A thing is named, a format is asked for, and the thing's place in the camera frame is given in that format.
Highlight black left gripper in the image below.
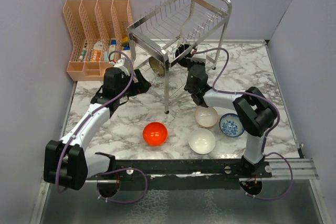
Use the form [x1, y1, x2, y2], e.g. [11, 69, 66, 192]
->
[117, 69, 151, 98]

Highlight dark patterned cream-inside bowl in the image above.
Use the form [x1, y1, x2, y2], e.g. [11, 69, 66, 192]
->
[148, 57, 165, 76]

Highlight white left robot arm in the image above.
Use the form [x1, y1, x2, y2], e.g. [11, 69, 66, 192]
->
[43, 57, 151, 190]

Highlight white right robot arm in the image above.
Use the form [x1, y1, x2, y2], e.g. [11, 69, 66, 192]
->
[184, 65, 280, 177]

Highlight cream bottle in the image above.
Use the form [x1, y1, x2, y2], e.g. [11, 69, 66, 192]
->
[122, 42, 131, 58]

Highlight beige speckled bowl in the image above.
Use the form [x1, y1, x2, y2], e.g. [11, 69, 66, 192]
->
[194, 106, 218, 128]

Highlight white blue tube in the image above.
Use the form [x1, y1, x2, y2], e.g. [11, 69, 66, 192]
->
[108, 39, 117, 62]

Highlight orange white packet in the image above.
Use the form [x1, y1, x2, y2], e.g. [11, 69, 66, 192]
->
[91, 40, 103, 62]

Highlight small green white tube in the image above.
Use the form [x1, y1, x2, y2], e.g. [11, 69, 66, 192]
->
[78, 47, 87, 61]

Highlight blue and white bowl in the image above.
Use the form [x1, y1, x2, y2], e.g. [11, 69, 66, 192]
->
[219, 113, 245, 137]

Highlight peach plastic file organizer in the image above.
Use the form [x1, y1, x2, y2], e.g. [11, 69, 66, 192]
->
[63, 0, 133, 81]

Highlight red bowl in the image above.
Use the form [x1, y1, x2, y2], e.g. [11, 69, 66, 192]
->
[142, 122, 168, 146]

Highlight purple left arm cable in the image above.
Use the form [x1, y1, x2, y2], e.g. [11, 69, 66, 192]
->
[55, 51, 150, 205]

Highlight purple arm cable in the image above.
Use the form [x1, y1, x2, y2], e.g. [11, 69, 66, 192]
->
[189, 47, 295, 201]
[55, 51, 150, 205]

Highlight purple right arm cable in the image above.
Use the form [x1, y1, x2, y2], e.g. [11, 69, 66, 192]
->
[189, 47, 295, 201]

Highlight steel wire dish rack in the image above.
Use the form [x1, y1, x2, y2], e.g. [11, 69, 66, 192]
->
[127, 0, 233, 114]

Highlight black aluminium frame rail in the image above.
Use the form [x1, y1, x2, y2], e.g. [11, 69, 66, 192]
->
[42, 153, 318, 192]

